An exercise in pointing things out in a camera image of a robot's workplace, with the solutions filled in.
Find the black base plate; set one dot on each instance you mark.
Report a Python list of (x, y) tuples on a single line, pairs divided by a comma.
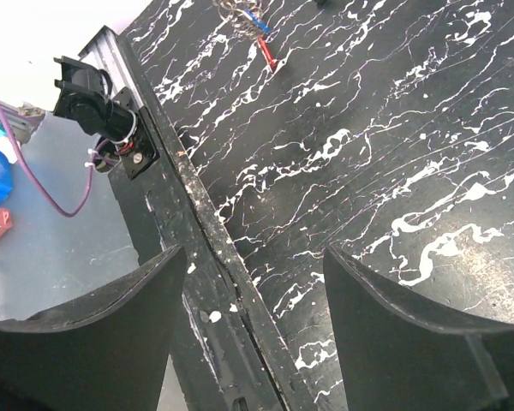
[(227, 352)]

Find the aluminium rail frame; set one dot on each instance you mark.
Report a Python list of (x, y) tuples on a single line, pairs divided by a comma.
[(102, 51)]

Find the blue tagged key on disc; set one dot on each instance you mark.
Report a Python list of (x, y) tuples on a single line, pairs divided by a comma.
[(256, 20)]

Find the red key tag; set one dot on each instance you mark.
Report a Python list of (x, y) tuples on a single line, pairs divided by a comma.
[(271, 61)]

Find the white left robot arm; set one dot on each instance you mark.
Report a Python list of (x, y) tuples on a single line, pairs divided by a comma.
[(125, 130)]

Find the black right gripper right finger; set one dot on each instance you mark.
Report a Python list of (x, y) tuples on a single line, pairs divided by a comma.
[(399, 350)]

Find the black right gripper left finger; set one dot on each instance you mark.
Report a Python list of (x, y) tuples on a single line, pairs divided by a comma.
[(105, 350)]

